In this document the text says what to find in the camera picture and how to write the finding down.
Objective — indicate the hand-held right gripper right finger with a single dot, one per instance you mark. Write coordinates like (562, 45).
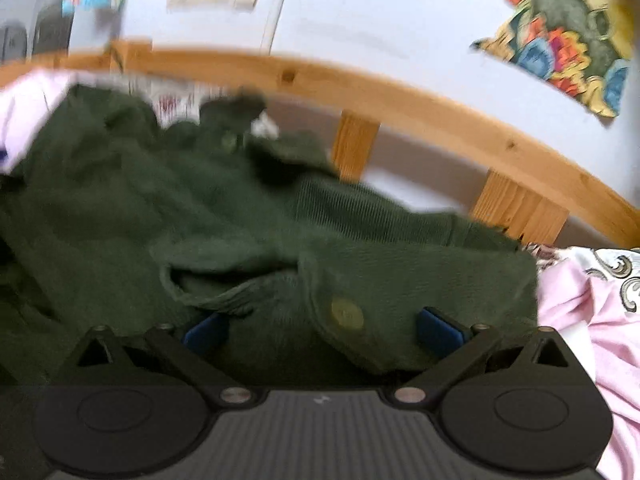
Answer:
(440, 331)

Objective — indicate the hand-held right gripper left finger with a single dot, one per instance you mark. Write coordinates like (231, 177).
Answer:
(202, 332)

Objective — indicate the pink bed sheet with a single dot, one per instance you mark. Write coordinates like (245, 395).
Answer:
(590, 335)

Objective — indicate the white floral bedspread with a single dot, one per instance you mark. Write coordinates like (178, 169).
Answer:
(620, 270)

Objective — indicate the grey standing fan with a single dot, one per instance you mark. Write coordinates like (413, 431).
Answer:
(12, 42)

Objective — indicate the wooden bed frame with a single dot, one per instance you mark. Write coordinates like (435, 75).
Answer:
(350, 85)

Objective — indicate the colourful landscape wall poster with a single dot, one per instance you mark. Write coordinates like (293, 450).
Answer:
(565, 35)

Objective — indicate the white wall pipe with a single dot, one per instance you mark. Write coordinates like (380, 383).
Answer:
(277, 5)

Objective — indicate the dark grey wall cabinet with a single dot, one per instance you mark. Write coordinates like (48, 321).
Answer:
(52, 30)

